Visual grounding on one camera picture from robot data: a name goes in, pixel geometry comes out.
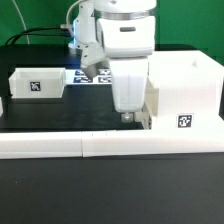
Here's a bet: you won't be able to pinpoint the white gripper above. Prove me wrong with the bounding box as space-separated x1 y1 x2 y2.
109 57 148 122

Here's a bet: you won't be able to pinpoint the white front drawer tray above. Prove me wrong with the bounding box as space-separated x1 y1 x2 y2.
134 80 159 130

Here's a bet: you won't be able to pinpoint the white drawer tray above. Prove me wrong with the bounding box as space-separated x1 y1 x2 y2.
134 80 159 130
9 68 66 98

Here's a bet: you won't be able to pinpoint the white drawer cabinet box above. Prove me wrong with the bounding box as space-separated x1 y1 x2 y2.
147 50 224 131

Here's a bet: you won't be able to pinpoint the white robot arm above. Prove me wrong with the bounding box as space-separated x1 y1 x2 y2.
66 0 157 122

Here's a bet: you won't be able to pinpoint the white L-shaped fence right piece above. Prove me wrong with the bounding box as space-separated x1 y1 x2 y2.
82 129 224 157

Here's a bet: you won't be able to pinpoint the white fiducial marker sheet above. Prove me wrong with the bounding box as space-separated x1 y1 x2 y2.
65 68 113 86

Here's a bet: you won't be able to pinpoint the white front fence left piece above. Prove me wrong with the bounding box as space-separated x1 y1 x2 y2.
0 132 83 159

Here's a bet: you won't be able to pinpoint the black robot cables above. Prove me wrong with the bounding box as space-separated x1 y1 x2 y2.
4 23 75 47

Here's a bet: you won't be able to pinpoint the white thin cable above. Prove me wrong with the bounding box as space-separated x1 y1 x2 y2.
12 0 31 45

